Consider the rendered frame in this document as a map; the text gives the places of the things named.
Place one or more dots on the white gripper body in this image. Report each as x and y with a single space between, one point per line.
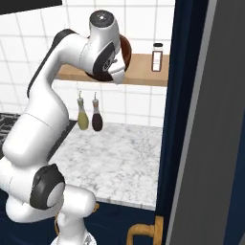
118 71

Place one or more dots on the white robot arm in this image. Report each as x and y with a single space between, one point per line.
41 127

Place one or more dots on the brown bowl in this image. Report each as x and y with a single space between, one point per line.
127 52

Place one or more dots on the navy tall cabinet panel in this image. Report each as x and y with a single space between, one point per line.
178 95

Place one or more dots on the grey cabinet door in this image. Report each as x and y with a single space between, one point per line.
210 143

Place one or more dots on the navy lower cabinet front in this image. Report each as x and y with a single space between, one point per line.
118 220

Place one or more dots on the spice jar with black lid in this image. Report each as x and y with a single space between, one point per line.
157 59

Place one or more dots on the dark vinegar bottle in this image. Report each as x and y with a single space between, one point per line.
97 119

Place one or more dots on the yellow oil bottle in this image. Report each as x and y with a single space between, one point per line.
83 118

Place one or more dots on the black range hood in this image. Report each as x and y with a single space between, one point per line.
25 4

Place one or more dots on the black hob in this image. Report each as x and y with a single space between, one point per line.
8 122

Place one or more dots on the wooden wall shelf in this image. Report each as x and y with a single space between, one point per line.
143 71

